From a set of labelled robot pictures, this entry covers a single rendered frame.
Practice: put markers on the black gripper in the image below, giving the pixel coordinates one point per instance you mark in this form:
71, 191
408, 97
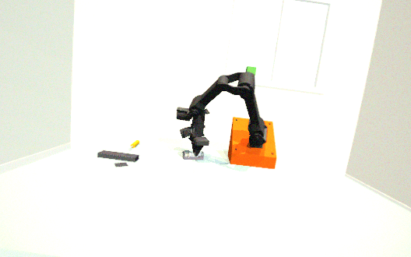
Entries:
198, 141

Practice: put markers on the yellow-handled screwdriver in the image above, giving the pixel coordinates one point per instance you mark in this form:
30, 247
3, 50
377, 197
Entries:
134, 144

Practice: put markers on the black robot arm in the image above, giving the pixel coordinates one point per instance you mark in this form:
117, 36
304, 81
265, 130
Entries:
245, 88

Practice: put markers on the dark grey rectangular bar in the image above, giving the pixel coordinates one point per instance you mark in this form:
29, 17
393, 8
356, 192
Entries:
118, 156

